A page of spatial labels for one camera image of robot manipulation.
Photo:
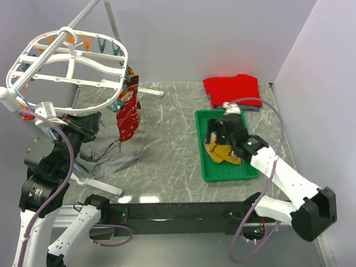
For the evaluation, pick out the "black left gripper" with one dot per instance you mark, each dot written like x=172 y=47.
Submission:
x=88 y=125

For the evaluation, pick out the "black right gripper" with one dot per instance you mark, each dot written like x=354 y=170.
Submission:
x=215 y=125

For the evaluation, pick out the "yellow bear sock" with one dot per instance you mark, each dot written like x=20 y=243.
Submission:
x=222 y=153

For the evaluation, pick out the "red snowflake christmas sock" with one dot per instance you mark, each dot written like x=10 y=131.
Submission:
x=128 y=118

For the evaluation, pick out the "striped brown orange sock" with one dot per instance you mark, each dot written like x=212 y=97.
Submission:
x=212 y=137

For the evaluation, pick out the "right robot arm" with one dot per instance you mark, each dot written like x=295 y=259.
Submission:
x=310 y=209

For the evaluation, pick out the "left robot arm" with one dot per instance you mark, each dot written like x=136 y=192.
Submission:
x=50 y=164

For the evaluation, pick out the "white round clip hanger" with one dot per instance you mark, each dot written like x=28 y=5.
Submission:
x=98 y=52

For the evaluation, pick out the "grey cloth on rack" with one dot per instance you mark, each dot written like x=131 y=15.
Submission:
x=103 y=157

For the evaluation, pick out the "red folded cloth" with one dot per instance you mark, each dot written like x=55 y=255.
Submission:
x=227 y=89

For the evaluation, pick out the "grey folded cloth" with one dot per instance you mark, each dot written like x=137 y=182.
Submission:
x=242 y=107

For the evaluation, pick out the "green plastic tray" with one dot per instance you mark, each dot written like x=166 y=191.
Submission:
x=218 y=172

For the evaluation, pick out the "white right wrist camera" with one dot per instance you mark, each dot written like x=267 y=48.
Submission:
x=231 y=108

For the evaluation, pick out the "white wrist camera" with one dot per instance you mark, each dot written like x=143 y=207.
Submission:
x=231 y=108
x=46 y=109

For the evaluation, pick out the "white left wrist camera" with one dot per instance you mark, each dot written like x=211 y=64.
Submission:
x=46 y=109

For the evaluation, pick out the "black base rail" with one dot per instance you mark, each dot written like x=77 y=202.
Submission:
x=180 y=218

